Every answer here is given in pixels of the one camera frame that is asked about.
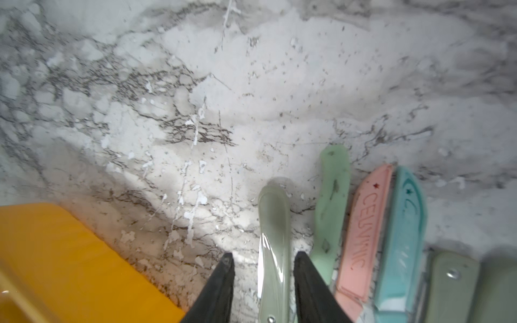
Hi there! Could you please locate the sage green folding knife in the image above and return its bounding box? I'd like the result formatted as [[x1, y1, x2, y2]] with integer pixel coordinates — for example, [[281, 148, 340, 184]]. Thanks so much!
[[424, 252, 481, 323]]

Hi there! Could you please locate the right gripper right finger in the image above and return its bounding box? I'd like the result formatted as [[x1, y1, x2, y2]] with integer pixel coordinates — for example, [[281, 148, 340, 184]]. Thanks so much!
[[294, 251, 352, 323]]

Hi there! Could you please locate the teal ceramic sheathed knife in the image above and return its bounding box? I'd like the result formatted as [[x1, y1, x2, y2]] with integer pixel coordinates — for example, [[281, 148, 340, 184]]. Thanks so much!
[[374, 166, 428, 322]]

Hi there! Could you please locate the grey green folding knife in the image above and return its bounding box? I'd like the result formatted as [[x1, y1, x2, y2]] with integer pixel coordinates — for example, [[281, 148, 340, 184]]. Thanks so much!
[[257, 185, 292, 322]]

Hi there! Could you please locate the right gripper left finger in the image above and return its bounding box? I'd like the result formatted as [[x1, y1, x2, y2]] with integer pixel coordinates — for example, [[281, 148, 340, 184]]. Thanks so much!
[[180, 252, 235, 323]]

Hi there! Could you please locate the green sheathed fruit knife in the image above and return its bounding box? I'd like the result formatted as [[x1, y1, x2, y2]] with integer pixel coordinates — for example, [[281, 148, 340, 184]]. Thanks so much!
[[310, 145, 351, 285]]

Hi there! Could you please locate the pink sheathed fruit knife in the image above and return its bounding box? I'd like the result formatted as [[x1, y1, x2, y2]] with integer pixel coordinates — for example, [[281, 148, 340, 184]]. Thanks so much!
[[335, 164, 393, 322]]

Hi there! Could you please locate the yellow plastic storage tray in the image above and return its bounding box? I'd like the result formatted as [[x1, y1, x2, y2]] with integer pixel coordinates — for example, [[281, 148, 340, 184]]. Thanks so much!
[[1, 203, 184, 322]]

